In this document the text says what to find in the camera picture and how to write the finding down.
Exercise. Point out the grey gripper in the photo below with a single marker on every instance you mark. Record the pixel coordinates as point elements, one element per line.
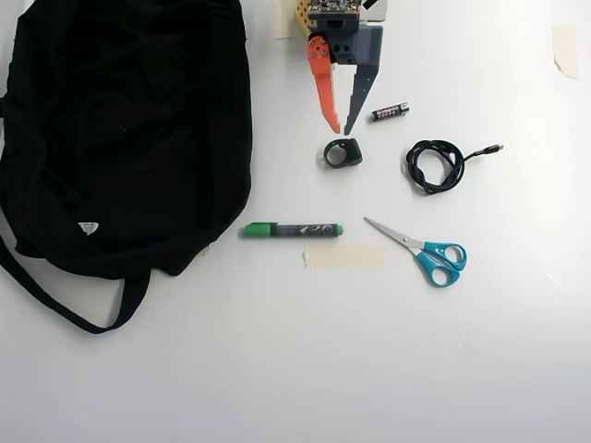
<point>347,52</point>

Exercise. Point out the green marker with black barrel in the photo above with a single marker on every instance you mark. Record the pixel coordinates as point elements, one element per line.
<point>295,231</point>

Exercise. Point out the black fabric bag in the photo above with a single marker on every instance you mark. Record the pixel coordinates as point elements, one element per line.
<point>115,138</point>

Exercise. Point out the black AAA battery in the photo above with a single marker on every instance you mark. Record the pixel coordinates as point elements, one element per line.
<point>389,112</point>

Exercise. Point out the wide beige masking tape strip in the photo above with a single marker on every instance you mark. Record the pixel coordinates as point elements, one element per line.
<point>344,257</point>

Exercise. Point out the bare camera circuit board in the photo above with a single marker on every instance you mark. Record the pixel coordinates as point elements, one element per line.
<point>332,5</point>

